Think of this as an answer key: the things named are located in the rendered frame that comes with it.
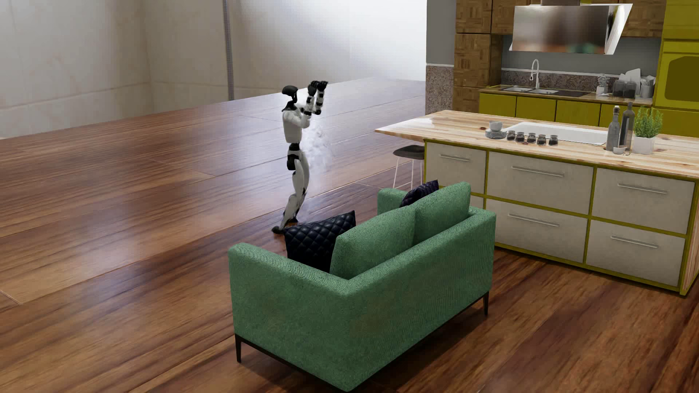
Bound yellow built-in oven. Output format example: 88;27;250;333
653;38;699;111

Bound wide beige drawer front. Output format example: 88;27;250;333
592;167;696;236
485;199;589;264
486;151;595;215
586;219;687;288

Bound yellow base cabinets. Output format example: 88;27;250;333
478;91;699;138

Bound steel range hood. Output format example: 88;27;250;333
509;3;633;56

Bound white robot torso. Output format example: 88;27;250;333
282;107;312;146

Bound dark navy cushion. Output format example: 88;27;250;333
400;179;440;208

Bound green plant white pot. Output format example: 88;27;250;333
631;107;664;156

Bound narrow beige drawer front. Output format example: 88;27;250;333
425;142;487;195

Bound wooden wall cabinets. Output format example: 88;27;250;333
454;0;667;113

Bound robot left leg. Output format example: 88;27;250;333
286;144;302;225

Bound dark glass bottle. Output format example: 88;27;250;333
620;102;636;151

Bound wooden top kitchen island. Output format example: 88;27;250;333
375;110;699;297

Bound grey vertical wall pipe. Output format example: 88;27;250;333
222;0;236;102

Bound steel kitchen sink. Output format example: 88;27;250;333
501;85;591;99

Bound light grey glass bottle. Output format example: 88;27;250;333
605;105;622;152

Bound black quilted cushion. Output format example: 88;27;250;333
283;211;357;274

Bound green fabric sofa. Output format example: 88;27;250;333
228;182;497;392

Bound black round stool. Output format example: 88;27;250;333
392;144;426;190

